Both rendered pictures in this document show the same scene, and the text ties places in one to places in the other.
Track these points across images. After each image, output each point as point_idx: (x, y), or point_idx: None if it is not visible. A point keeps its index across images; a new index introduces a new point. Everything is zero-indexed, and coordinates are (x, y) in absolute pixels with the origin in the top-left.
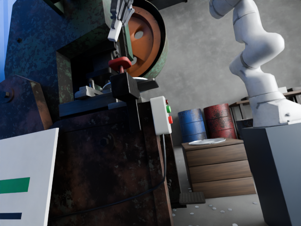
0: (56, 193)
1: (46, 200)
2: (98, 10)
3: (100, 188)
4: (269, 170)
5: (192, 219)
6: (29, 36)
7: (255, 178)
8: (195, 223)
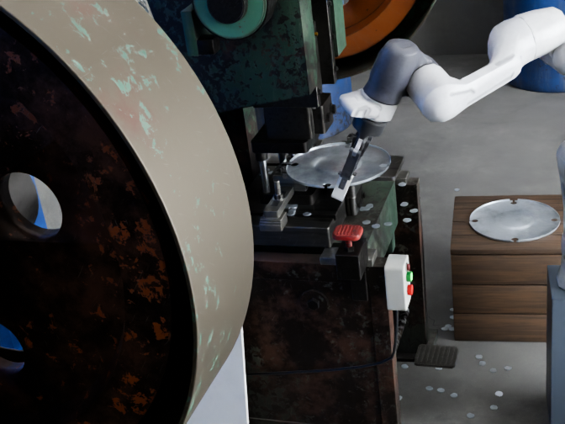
0: None
1: (242, 363)
2: (294, 64)
3: (304, 351)
4: (550, 345)
5: (435, 378)
6: None
7: (546, 340)
8: (438, 384)
